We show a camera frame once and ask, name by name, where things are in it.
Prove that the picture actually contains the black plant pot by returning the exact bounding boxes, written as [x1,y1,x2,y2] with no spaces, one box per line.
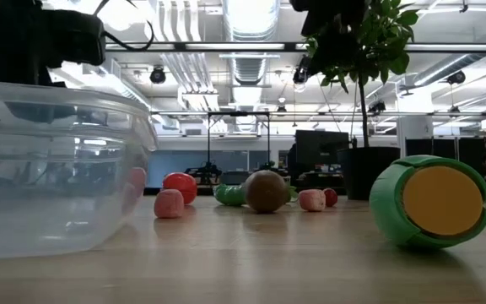
[337,146,402,201]

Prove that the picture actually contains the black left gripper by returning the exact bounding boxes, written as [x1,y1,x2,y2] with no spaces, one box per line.
[0,0,107,88]

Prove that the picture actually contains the brown kiwi toy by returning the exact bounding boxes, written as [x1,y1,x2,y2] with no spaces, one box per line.
[244,170,289,214]

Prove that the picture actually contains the black computer monitor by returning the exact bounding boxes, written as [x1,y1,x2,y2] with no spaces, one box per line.
[295,129,349,172]

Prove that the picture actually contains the black office partition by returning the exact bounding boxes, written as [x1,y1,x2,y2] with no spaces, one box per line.
[405,137,486,189]

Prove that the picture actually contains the clear plastic tupperware container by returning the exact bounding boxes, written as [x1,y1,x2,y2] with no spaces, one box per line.
[0,80,159,259]

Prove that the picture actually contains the green pepper toy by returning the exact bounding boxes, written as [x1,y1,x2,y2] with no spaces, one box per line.
[213,183,248,207]

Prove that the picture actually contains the white pillar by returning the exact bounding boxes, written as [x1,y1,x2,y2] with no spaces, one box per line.
[397,116,434,158]

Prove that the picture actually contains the pink fuzzy fruit toy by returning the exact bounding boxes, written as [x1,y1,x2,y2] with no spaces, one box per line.
[298,188,327,213]
[154,188,185,220]

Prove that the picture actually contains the distant black rig frame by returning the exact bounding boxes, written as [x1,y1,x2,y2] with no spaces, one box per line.
[206,111,272,172]

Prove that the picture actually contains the green leafy potted plant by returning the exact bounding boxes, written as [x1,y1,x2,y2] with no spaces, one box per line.
[304,0,420,149]

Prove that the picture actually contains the small red strawberry toy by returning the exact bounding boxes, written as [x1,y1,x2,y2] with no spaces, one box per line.
[322,187,338,208]
[120,167,148,212]

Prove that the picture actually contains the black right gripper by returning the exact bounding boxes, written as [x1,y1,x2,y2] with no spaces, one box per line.
[289,0,370,37]

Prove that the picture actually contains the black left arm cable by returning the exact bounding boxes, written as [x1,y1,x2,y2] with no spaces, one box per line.
[94,0,155,52]

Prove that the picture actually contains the red tomato toy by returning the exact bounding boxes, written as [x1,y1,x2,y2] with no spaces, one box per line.
[162,171,198,205]

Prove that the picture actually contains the green avocado half toy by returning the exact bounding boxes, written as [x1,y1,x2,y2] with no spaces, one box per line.
[369,155,486,250]

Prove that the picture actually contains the silver ventilation duct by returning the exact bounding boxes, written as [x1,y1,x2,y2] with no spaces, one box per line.
[221,0,282,85]

